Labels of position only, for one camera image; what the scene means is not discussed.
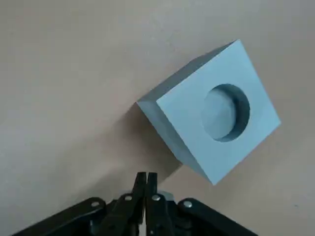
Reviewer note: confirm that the grey block with round hole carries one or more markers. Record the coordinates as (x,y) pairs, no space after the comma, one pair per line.
(187,118)

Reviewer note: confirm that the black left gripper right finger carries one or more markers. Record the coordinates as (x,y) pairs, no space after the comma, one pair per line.
(160,216)

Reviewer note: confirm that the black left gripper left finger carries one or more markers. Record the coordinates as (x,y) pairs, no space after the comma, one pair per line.
(123,216)

